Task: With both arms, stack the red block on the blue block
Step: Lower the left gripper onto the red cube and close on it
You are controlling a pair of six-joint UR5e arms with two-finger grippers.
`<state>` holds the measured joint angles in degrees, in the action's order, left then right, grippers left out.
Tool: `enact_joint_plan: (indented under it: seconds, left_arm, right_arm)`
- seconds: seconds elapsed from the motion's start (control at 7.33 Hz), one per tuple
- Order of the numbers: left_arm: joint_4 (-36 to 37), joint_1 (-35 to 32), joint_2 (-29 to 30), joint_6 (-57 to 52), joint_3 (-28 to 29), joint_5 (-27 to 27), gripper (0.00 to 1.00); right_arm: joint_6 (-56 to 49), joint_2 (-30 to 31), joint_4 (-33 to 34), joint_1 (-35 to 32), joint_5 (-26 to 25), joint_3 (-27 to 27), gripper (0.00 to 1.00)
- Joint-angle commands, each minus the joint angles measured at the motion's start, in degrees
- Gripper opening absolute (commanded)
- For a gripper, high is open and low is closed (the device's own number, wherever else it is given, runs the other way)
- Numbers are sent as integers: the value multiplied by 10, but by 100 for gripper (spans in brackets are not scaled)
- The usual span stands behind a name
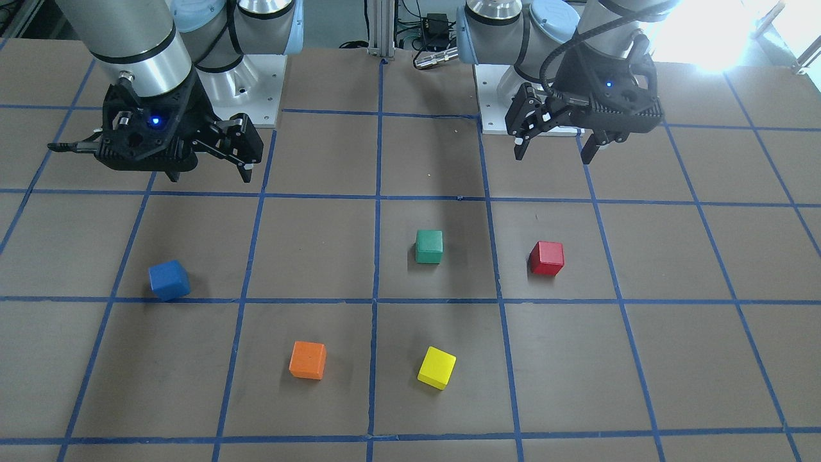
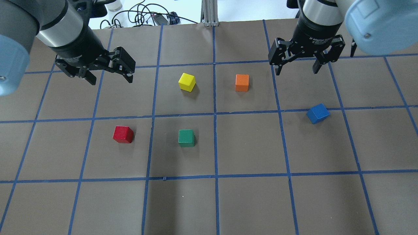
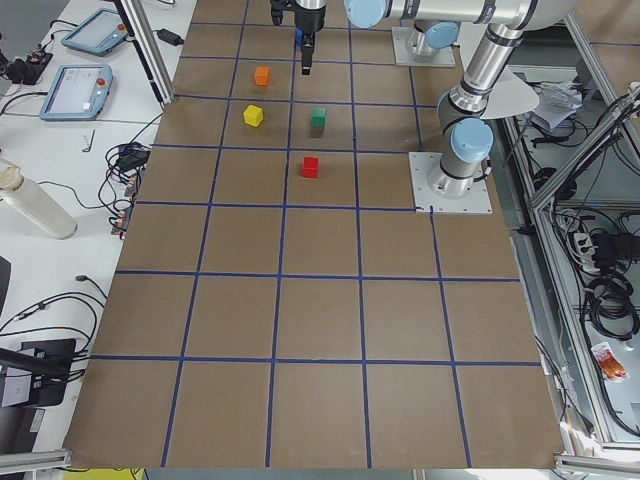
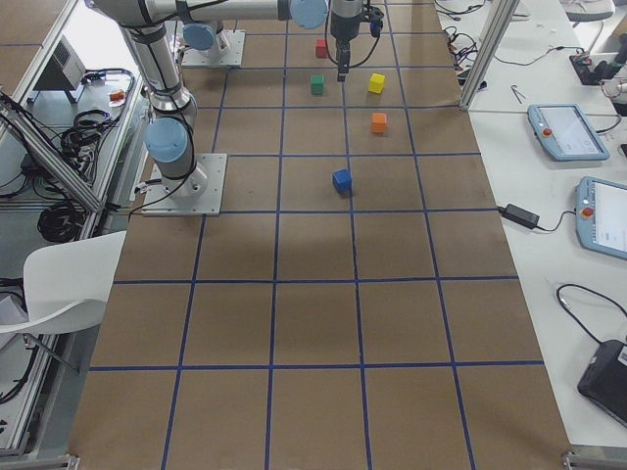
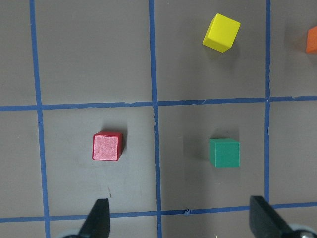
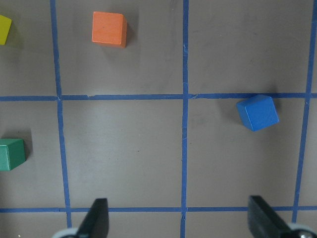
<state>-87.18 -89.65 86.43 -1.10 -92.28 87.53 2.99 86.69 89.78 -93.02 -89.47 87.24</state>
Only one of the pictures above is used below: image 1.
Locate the red wooden block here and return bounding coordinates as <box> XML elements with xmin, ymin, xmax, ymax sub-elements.
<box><xmin>529</xmin><ymin>241</ymin><xmax>565</xmax><ymax>276</ymax></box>

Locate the aluminium frame post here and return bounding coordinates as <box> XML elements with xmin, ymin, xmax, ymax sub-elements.
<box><xmin>364</xmin><ymin>0</ymin><xmax>396</xmax><ymax>62</ymax></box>

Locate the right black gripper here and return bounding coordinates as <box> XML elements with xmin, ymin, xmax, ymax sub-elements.
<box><xmin>95</xmin><ymin>70</ymin><xmax>264</xmax><ymax>184</ymax></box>

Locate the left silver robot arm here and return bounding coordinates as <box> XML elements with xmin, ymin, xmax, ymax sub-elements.
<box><xmin>457</xmin><ymin>1</ymin><xmax>678</xmax><ymax>165</ymax></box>

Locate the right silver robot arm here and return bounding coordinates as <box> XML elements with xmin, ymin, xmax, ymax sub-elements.
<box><xmin>49</xmin><ymin>1</ymin><xmax>304</xmax><ymax>182</ymax></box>

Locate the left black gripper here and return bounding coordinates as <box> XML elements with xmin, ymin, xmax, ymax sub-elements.
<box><xmin>505</xmin><ymin>38</ymin><xmax>664</xmax><ymax>166</ymax></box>

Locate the blue wooden block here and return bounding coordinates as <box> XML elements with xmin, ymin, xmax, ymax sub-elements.
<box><xmin>148</xmin><ymin>260</ymin><xmax>191</xmax><ymax>302</ymax></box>

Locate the silver cylindrical connector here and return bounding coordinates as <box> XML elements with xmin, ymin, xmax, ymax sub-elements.
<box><xmin>412</xmin><ymin>47</ymin><xmax>459</xmax><ymax>70</ymax></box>

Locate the orange wooden block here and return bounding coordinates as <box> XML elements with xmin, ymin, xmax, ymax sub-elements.
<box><xmin>288</xmin><ymin>340</ymin><xmax>326</xmax><ymax>380</ymax></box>

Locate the yellow wooden block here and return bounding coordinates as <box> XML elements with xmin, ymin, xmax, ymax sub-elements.
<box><xmin>417</xmin><ymin>346</ymin><xmax>457</xmax><ymax>391</ymax></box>

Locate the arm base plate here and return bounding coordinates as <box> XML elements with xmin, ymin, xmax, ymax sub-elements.
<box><xmin>474</xmin><ymin>64</ymin><xmax>525</xmax><ymax>135</ymax></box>
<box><xmin>198</xmin><ymin>55</ymin><xmax>288</xmax><ymax>129</ymax></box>

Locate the green wooden block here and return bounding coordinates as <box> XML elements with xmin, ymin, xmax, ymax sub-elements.
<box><xmin>414</xmin><ymin>229</ymin><xmax>444</xmax><ymax>265</ymax></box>

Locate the black power adapter box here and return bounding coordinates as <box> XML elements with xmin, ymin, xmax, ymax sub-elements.
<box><xmin>422</xmin><ymin>13</ymin><xmax>450</xmax><ymax>39</ymax></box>

